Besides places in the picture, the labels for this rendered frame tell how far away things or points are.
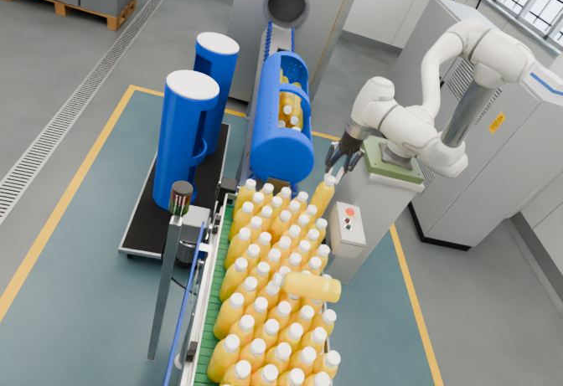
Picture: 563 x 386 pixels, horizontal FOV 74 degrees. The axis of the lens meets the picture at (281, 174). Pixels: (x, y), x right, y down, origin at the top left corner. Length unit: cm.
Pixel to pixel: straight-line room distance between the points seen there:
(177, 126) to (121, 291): 100
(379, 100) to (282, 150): 54
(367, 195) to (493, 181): 127
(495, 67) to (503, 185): 172
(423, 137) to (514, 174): 203
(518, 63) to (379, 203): 100
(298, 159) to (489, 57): 82
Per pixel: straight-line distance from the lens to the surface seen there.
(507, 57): 160
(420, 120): 122
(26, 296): 246
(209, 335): 133
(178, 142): 218
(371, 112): 124
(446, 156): 195
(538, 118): 291
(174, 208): 121
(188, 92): 204
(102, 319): 234
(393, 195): 216
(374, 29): 701
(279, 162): 165
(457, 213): 329
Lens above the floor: 209
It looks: 39 degrees down
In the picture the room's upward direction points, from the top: 22 degrees clockwise
